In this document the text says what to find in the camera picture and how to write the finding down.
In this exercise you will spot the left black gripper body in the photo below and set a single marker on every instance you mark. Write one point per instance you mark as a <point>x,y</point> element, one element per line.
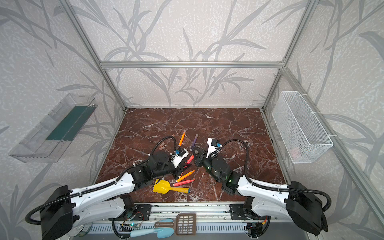
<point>177,171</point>

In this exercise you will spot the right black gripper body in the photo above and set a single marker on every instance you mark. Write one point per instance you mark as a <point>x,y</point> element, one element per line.
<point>202,157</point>

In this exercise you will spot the pink marker pen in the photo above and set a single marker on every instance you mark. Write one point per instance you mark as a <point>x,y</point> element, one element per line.
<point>191,158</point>

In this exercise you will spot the orange marker pen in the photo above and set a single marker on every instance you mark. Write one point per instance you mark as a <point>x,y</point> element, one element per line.
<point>185,176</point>
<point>182,138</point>

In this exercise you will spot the purple marker pen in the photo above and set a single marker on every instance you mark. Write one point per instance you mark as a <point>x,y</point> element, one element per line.
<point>195,141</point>

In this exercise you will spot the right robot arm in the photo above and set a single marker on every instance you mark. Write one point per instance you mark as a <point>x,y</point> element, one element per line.
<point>294,202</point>

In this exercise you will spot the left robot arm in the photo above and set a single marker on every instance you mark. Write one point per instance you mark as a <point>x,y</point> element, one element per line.
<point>66,209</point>

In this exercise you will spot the red marker pen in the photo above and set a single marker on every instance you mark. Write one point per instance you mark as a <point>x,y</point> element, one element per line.
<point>183,183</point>

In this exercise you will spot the yellow toy shovel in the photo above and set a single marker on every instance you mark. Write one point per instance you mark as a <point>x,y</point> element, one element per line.
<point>163,187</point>

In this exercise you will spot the small circuit board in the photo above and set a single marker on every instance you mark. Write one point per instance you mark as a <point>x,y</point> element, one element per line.
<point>128,227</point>

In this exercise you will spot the light blue spatula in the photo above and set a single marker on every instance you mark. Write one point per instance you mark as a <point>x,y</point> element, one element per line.
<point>164,229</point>

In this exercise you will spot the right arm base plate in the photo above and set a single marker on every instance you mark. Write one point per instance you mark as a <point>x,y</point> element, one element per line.
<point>241,212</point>

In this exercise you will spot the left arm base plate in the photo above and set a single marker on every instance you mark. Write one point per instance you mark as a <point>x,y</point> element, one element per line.
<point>137,213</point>

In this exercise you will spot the aluminium front rail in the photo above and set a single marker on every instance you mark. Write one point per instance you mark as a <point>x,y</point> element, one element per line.
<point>211,218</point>

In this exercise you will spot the white wire basket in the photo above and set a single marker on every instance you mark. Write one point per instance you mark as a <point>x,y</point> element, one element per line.
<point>303,135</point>

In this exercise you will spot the clear plastic wall tray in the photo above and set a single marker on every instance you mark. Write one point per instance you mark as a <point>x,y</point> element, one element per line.
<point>48,141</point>

